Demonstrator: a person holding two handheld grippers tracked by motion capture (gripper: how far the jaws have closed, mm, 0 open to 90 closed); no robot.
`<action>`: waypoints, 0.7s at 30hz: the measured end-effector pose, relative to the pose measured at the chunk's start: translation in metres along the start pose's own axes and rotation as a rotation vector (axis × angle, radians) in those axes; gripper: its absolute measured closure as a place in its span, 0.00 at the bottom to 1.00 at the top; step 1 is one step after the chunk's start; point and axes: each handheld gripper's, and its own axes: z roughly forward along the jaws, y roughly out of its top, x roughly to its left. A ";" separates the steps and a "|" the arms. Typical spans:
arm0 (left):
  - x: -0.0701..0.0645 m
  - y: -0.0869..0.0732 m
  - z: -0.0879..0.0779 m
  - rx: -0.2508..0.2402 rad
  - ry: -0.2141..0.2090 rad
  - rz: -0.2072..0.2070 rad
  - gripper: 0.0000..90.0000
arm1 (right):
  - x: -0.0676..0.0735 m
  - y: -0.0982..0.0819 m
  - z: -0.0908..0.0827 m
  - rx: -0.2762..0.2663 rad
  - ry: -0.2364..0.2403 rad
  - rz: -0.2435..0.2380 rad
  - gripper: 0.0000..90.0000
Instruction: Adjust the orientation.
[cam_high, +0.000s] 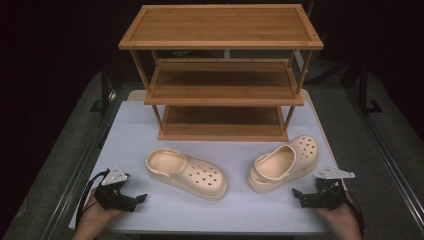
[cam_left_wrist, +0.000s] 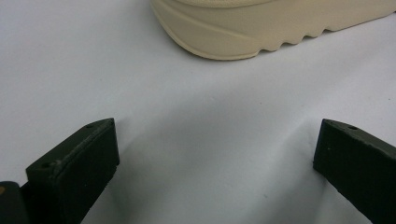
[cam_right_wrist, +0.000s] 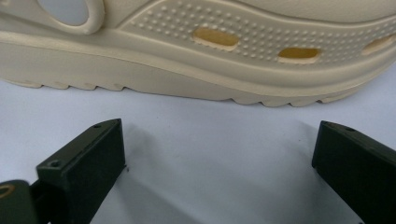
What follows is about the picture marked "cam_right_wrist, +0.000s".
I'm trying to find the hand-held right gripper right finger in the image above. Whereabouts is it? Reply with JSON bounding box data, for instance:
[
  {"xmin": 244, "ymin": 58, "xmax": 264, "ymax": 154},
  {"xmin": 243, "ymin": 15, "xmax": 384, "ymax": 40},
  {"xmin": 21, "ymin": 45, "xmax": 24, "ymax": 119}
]
[{"xmin": 311, "ymin": 120, "xmax": 396, "ymax": 224}]

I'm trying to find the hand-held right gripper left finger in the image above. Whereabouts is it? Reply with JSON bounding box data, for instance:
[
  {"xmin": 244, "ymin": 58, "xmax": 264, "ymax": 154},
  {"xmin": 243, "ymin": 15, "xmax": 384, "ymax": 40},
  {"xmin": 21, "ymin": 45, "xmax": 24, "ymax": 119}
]
[{"xmin": 29, "ymin": 118, "xmax": 127, "ymax": 224}]

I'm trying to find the beige foam clog shoe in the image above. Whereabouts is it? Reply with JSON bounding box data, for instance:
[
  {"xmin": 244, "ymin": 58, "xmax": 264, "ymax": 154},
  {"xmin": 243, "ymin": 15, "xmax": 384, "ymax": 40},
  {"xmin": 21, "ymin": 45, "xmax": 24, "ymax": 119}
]
[{"xmin": 0, "ymin": 0, "xmax": 396, "ymax": 108}]

